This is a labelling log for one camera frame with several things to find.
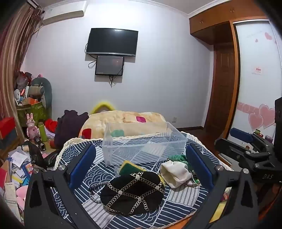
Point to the black bag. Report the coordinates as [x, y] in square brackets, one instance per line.
[37, 158]

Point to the wooden door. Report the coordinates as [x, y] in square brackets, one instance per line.
[222, 88]

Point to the green storage box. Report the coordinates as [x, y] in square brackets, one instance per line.
[37, 112]

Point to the red cloth item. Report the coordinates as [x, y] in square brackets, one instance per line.
[50, 125]

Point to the pile of toys and clutter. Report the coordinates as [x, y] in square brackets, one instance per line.
[24, 88]

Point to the black cylinder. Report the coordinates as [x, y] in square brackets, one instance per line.
[39, 143]

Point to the wall-mounted black television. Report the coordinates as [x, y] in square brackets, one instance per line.
[112, 41]

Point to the grey plush pillow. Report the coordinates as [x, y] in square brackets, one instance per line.
[48, 92]

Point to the green knit cloth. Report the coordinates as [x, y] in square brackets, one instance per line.
[178, 157]

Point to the dark purple clothing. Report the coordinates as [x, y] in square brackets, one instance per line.
[68, 127]

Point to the floral cloth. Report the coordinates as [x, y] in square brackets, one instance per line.
[195, 181]

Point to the pile of papers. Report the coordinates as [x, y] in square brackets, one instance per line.
[17, 160]

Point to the beige blanket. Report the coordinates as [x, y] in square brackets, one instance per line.
[110, 119]

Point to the white wardrobe sliding door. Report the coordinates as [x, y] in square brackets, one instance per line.
[253, 55]

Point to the blue patterned tablecloth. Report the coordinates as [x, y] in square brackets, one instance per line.
[105, 175]

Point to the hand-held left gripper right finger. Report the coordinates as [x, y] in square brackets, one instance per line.
[199, 163]

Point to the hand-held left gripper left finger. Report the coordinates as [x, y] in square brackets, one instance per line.
[82, 163]

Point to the pink rabbit toy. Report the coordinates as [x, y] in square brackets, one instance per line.
[33, 130]

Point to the clear plastic bin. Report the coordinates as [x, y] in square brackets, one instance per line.
[123, 152]

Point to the green bottle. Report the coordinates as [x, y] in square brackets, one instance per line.
[42, 132]

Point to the small black monitor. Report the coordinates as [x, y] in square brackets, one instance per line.
[109, 65]

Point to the green and yellow sponge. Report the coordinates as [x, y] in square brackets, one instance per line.
[130, 168]

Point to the wooden overhead cabinet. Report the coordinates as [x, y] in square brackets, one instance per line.
[209, 24]

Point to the clear plastic bag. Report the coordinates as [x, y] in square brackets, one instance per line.
[117, 171]

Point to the yellow plush item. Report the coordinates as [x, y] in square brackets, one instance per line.
[102, 103]

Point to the red and white sticker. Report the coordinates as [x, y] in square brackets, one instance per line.
[257, 70]

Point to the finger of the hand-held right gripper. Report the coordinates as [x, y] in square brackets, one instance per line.
[240, 134]
[233, 152]

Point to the white cloth pouch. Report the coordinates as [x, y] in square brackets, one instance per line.
[174, 174]

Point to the red box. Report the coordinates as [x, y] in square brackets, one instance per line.
[7, 125]

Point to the white air conditioner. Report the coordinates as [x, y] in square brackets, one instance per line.
[63, 15]

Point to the striped curtain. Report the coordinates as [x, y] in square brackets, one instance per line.
[13, 55]

